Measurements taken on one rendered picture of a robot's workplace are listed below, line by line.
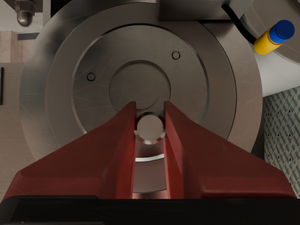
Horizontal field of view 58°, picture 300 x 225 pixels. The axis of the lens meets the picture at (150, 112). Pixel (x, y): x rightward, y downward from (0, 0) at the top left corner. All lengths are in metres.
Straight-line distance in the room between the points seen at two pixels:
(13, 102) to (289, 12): 0.47
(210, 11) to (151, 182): 0.10
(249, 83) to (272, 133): 0.24
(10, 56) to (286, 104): 3.59
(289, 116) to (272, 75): 0.16
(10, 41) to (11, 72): 3.29
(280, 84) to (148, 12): 0.12
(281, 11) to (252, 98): 0.06
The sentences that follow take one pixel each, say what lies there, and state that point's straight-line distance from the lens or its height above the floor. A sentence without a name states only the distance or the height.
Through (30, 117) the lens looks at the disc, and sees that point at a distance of 0.18.
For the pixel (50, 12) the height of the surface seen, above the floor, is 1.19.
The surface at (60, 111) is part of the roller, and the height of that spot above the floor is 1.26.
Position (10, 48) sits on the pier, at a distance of 3.83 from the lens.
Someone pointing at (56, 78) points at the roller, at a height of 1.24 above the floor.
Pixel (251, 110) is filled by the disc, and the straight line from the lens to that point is 0.17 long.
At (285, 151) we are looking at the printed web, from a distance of 0.38.
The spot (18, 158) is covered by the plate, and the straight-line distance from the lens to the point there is 0.55.
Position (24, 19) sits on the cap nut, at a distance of 0.57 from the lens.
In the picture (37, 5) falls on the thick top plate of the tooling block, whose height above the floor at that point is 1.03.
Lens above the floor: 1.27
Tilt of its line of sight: 4 degrees down
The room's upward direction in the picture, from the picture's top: 180 degrees clockwise
